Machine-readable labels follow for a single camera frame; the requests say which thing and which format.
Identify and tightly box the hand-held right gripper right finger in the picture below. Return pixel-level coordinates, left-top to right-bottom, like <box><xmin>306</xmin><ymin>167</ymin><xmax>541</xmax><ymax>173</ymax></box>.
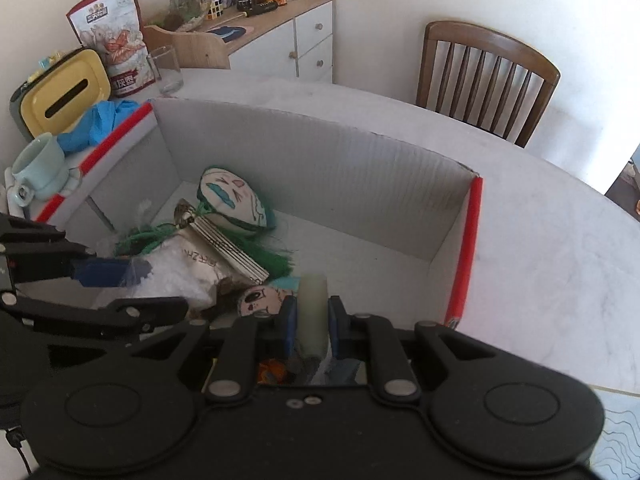
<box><xmin>326</xmin><ymin>296</ymin><xmax>507</xmax><ymax>405</ymax></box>

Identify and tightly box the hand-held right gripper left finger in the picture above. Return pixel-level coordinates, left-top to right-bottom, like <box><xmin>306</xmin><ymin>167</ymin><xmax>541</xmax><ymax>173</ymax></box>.
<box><xmin>124</xmin><ymin>295</ymin><xmax>300</xmax><ymax>405</ymax></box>

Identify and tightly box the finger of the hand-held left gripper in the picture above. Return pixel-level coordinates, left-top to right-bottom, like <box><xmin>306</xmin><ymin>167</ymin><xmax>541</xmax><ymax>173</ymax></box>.
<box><xmin>0</xmin><ymin>294</ymin><xmax>192</xmax><ymax>347</ymax></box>
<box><xmin>0</xmin><ymin>211</ymin><xmax>152</xmax><ymax>289</ymax></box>

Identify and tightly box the cream white cylinder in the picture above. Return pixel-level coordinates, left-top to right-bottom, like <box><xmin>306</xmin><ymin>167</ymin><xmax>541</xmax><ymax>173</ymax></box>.
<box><xmin>297</xmin><ymin>274</ymin><xmax>331</xmax><ymax>361</ymax></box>

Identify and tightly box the teal oval soap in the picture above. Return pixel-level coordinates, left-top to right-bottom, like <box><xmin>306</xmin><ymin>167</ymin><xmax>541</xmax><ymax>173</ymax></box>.
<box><xmin>235</xmin><ymin>280</ymin><xmax>301</xmax><ymax>318</ymax></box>

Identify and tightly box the orange snack packet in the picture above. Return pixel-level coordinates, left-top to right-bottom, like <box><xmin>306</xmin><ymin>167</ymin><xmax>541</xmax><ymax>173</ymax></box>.
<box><xmin>257</xmin><ymin>357</ymin><xmax>291</xmax><ymax>386</ymax></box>

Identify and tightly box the white plastic bag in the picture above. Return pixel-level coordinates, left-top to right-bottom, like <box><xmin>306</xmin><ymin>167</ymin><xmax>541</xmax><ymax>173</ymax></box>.
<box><xmin>95</xmin><ymin>237</ymin><xmax>226</xmax><ymax>311</ymax></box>

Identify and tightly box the silver foil bag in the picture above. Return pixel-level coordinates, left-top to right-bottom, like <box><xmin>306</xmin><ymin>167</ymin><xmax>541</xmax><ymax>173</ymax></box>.
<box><xmin>172</xmin><ymin>200</ymin><xmax>271</xmax><ymax>311</ymax></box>

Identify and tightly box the green haired painted face ornament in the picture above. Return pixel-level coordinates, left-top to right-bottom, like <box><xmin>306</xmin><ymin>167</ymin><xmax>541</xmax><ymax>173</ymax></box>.
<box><xmin>115</xmin><ymin>166</ymin><xmax>296</xmax><ymax>278</ymax></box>

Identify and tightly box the white cardboard box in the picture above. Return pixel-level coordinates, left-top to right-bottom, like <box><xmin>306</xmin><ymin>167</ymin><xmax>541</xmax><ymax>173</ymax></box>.
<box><xmin>35</xmin><ymin>97</ymin><xmax>486</xmax><ymax>391</ymax></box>

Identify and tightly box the mint green mug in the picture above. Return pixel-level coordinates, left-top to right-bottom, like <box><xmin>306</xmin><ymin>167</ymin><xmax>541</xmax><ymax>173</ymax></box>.
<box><xmin>10</xmin><ymin>132</ymin><xmax>71</xmax><ymax>208</ymax></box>

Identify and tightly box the blue cloth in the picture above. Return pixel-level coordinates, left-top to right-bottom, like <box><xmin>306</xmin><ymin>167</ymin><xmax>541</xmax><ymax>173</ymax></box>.
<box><xmin>57</xmin><ymin>100</ymin><xmax>141</xmax><ymax>153</ymax></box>

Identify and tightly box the yellow lid tissue box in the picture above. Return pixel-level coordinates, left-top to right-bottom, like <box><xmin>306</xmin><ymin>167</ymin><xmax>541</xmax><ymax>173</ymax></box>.
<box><xmin>9</xmin><ymin>47</ymin><xmax>112</xmax><ymax>142</ymax></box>

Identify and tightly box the clear drinking glass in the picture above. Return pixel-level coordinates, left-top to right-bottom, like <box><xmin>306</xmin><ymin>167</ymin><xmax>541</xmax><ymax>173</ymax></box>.
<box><xmin>146</xmin><ymin>45</ymin><xmax>183</xmax><ymax>97</ymax></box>

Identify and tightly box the red white snack bag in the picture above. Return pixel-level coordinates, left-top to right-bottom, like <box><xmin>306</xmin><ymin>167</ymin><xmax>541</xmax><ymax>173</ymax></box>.
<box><xmin>66</xmin><ymin>0</ymin><xmax>158</xmax><ymax>98</ymax></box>

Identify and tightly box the light wooden desk organizer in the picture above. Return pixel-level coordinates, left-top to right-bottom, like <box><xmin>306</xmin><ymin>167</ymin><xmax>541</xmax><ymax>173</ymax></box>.
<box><xmin>144</xmin><ymin>25</ymin><xmax>231</xmax><ymax>70</ymax></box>

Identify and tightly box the blue mouse pad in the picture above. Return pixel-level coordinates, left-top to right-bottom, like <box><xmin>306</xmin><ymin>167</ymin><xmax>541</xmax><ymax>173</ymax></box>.
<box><xmin>207</xmin><ymin>22</ymin><xmax>253</xmax><ymax>41</ymax></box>

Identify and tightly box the white sideboard cabinet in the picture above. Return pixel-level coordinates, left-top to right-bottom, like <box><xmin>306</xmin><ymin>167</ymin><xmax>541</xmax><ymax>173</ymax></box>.
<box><xmin>145</xmin><ymin>0</ymin><xmax>335</xmax><ymax>83</ymax></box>

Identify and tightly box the brown wooden chair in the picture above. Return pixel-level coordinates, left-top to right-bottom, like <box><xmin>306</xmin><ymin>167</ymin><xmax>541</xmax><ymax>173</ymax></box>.
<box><xmin>416</xmin><ymin>21</ymin><xmax>561</xmax><ymax>148</ymax></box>

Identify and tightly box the black cord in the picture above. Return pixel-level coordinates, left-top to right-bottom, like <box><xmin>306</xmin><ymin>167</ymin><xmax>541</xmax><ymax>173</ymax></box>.
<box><xmin>5</xmin><ymin>427</ymin><xmax>32</xmax><ymax>472</ymax></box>

